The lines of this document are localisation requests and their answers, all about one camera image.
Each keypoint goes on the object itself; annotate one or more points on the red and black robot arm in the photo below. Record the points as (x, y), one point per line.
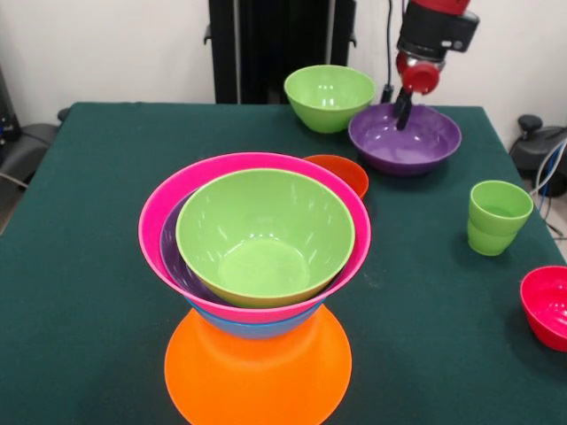
(438, 26)

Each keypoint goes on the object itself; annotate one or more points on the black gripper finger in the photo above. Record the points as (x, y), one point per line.
(399, 102)
(405, 113)

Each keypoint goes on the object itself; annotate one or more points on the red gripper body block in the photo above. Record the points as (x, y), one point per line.
(421, 77)

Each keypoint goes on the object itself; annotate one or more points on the small orange-red plastic bowl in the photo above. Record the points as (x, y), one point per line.
(350, 172)

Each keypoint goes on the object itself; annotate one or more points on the large pink plastic bowl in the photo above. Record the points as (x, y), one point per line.
(248, 160)

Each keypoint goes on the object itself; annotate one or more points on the green plastic cup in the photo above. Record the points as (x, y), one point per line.
(498, 226)

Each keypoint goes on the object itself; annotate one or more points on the small red-pink plastic bowl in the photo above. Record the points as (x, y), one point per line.
(549, 310)

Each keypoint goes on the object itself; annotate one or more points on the purple plastic bowl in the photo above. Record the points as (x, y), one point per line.
(170, 252)
(425, 146)

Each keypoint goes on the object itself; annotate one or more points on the black pedestal column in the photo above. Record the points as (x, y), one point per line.
(283, 44)

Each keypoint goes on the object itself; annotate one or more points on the large orange plastic bowl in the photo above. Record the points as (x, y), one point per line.
(257, 385)

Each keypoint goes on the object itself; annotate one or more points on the green plastic bowl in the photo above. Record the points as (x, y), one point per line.
(266, 239)
(330, 106)

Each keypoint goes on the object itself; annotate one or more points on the blue plastic bowl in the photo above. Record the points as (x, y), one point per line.
(261, 331)

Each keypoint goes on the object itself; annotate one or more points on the dark green tablecloth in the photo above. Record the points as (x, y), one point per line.
(66, 265)

